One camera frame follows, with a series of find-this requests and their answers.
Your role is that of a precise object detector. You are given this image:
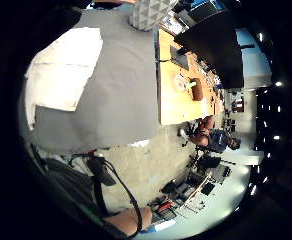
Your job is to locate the black cable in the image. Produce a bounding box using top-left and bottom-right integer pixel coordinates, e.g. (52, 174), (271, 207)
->
(68, 150), (144, 236)

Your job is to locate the the person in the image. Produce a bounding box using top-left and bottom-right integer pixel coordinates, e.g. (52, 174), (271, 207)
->
(25, 142), (154, 240)

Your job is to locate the white cloth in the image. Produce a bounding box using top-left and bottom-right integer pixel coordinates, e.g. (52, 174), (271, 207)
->
(24, 27), (104, 131)

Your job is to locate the black office chair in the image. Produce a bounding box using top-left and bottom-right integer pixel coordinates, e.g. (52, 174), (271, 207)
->
(195, 153), (222, 170)

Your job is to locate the red tool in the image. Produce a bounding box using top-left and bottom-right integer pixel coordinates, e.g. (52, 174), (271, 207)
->
(156, 200), (175, 213)

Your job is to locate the wooden table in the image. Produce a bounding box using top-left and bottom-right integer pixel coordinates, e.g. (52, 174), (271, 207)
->
(156, 28), (226, 126)

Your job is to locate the white desk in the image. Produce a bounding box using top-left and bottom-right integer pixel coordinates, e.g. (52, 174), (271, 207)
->
(135, 159), (253, 240)

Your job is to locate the red cabinet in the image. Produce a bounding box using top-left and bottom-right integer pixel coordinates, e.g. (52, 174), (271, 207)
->
(232, 98), (245, 114)

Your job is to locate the black laptop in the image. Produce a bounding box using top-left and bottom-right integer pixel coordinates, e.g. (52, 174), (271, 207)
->
(169, 45), (190, 71)

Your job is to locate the black monitor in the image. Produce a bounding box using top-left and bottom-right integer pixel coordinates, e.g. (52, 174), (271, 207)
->
(173, 9), (246, 90)

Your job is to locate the brown bag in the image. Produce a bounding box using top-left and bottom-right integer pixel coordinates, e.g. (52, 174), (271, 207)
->
(188, 77), (205, 102)

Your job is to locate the white patterned marker cube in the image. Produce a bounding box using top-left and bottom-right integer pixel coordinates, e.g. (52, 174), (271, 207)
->
(128, 0), (179, 32)

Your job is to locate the white round plate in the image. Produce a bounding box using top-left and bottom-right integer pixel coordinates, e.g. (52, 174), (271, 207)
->
(173, 74), (188, 93)

